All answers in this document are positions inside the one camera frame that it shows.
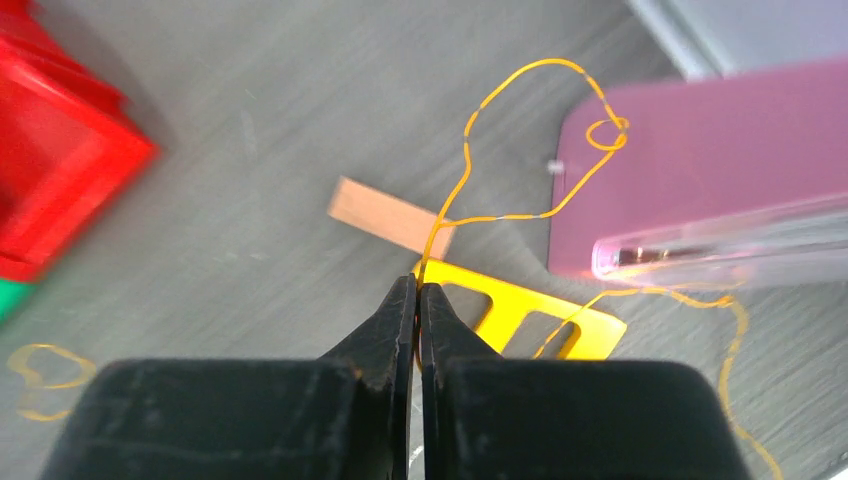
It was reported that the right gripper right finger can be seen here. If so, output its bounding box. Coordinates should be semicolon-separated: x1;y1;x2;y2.
419;284;749;479

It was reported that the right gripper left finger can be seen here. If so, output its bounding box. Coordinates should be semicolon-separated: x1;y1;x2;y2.
42;275;416;479

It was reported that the yellow cable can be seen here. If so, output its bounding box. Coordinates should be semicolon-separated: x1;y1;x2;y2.
6;58;786;480

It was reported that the yellow triangle block right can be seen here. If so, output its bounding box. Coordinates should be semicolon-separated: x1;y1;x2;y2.
423;259;627;360

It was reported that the wooden block right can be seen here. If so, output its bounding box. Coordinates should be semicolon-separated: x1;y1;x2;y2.
327;177;437;254

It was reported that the pink metronome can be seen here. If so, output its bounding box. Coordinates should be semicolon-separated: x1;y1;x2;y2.
547;59;847;290

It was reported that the green plastic bin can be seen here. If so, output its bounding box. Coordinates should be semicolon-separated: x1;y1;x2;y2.
0;278;34;323

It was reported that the red plastic bin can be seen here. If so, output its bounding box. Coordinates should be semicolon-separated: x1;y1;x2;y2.
1;1;156;283

